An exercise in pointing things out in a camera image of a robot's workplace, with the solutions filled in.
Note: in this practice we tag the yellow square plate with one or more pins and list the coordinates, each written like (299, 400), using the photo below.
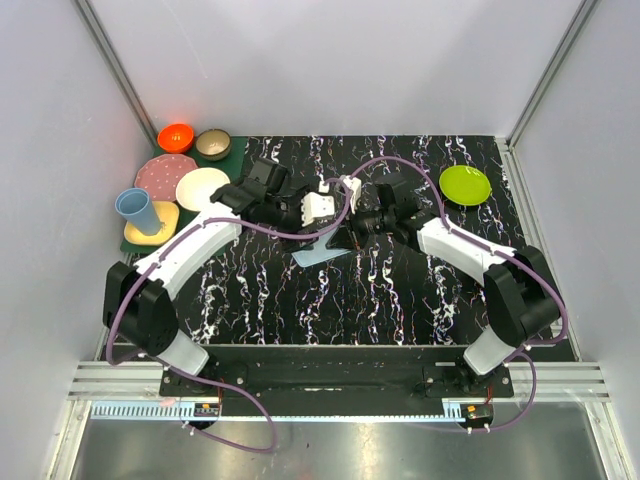
(168, 215)

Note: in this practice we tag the aluminium corner post right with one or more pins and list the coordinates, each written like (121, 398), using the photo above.
(573, 31)

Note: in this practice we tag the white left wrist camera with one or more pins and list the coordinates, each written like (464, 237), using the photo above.
(317, 205)

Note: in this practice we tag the aluminium corner post left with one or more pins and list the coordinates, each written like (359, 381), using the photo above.
(100, 37)

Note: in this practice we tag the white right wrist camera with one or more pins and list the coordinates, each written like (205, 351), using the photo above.
(354, 187)

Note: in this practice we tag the white bowl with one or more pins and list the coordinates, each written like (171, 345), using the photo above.
(194, 190)

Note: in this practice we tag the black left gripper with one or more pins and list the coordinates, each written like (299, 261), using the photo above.
(307, 232)

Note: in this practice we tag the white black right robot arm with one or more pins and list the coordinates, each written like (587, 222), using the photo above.
(521, 295)

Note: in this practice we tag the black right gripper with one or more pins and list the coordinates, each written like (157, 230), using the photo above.
(355, 227)

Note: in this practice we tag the pink dotted plate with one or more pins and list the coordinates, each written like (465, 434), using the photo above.
(160, 176)

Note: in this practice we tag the orange bowl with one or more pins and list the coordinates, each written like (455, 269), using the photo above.
(176, 138)

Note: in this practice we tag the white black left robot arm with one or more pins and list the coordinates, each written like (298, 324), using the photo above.
(138, 300)

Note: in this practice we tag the lime green plate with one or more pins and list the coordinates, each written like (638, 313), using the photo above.
(465, 185)

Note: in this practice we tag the aluminium corner post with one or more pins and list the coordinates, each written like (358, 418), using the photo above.
(573, 31)
(100, 37)

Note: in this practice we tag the light blue cup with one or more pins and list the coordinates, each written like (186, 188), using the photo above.
(136, 207)

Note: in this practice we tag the brown patterned bowl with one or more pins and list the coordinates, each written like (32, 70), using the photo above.
(214, 144)

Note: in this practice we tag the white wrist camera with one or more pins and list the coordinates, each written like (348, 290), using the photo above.
(354, 187)
(317, 205)

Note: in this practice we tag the dark blue phone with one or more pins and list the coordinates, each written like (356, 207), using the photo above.
(345, 239)

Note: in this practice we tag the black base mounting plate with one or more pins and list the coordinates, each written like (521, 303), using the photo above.
(333, 382)

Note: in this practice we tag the aluminium front rail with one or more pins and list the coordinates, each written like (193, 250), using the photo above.
(137, 391)

